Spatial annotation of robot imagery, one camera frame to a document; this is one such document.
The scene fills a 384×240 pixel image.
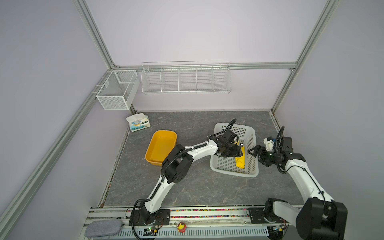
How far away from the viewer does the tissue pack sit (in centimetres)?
107

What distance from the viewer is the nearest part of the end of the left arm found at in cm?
72

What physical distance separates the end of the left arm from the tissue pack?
0.57m
